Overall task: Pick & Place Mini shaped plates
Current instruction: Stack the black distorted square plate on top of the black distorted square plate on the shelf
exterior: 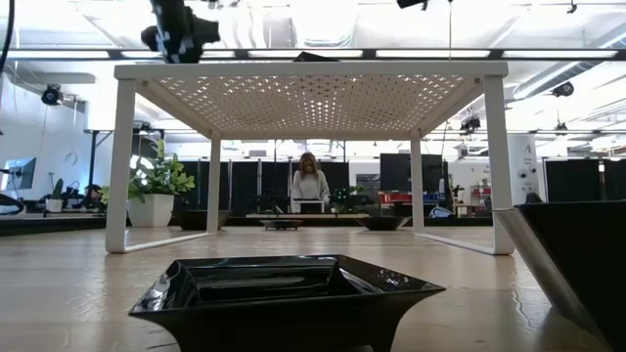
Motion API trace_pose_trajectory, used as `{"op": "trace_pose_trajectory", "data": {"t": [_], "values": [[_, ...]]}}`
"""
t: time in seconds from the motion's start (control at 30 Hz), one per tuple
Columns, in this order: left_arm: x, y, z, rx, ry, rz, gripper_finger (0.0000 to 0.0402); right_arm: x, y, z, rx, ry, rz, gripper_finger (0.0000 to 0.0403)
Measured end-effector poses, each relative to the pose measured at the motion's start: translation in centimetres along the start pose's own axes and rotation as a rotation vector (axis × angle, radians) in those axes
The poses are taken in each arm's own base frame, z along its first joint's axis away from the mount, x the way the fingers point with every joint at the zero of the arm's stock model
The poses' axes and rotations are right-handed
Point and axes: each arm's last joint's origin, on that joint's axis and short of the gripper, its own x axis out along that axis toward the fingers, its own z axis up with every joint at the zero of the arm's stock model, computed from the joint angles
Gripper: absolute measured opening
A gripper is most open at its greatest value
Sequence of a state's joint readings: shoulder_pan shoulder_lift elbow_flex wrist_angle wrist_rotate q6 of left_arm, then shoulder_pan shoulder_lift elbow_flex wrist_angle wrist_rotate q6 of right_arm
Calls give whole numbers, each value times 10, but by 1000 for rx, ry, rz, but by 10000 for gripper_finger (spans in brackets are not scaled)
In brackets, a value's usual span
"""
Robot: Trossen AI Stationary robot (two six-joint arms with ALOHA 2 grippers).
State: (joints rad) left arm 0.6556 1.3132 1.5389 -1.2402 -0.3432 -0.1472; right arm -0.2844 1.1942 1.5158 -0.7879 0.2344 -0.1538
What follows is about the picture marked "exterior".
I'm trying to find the black plate grey underside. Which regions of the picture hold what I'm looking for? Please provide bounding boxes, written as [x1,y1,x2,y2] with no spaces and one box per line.
[493,199,626,352]

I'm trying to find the white metal frame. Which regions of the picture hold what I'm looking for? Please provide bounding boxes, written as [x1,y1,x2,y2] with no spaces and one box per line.
[291,198,326,215]

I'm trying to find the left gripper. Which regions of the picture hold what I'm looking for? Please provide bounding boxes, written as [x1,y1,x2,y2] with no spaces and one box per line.
[140,0,221,65]

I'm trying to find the white plant pot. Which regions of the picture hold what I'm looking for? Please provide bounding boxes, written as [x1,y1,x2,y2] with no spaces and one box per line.
[127,194,175,229]

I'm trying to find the black screen panel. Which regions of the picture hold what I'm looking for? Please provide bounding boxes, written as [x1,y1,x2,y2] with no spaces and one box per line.
[380,153,445,193]

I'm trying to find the computer monitor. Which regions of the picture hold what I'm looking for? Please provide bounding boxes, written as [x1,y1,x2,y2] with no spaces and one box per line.
[1,156,38,193]

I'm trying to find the white perforated metal shelf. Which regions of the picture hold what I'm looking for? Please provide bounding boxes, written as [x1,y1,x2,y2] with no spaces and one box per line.
[105,61,515,256]

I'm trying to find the person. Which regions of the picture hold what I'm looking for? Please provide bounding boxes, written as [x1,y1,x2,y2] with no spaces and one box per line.
[291,151,332,214]

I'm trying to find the black overhead frame beam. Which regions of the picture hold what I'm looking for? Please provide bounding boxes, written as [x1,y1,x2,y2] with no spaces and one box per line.
[0,47,626,63]

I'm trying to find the black deep curved plate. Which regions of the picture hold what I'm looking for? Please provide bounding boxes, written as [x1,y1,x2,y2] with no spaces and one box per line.
[178,209,232,232]

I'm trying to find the small green desk plant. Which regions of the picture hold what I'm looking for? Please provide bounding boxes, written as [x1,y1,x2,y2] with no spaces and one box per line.
[331,184,367,215]

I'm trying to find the black square flared-corner plate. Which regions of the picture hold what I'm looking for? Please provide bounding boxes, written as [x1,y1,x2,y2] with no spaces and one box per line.
[127,253,446,352]

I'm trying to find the green leafy plant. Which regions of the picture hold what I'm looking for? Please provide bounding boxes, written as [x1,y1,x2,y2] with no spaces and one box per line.
[100,139,197,206]

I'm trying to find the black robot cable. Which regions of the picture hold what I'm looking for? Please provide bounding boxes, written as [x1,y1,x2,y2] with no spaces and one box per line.
[0,0,16,74]

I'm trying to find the black ceiling spotlight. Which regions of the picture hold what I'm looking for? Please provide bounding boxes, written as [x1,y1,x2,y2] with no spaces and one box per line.
[551,80,576,99]
[40,84,65,108]
[459,114,483,133]

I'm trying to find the black partition wall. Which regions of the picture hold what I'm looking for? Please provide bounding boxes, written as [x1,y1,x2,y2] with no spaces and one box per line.
[173,159,351,216]
[544,158,626,202]

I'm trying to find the small black square plate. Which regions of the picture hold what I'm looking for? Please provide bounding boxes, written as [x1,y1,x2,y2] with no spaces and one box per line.
[258,219,304,232]

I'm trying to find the black table edge rail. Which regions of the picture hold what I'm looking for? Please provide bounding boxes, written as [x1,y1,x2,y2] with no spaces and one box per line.
[0,213,494,238]

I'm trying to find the black curved object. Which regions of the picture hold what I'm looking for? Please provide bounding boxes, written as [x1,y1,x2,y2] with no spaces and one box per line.
[0,193,25,216]

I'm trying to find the black frame post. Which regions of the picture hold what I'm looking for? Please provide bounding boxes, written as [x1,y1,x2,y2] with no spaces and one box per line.
[86,129,114,198]

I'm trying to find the black rounded hexagon-well plate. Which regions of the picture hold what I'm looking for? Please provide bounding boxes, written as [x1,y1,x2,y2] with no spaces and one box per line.
[355,215,410,232]

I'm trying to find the red storage boxes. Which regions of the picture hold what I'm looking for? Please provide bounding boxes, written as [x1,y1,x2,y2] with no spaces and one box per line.
[379,191,413,204]

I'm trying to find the white pillar with cameras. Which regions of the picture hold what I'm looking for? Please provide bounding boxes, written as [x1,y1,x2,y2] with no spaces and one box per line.
[507,134,540,205]

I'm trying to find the small plant in white pot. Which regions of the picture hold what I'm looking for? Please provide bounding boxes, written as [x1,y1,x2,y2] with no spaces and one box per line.
[45,178,65,214]

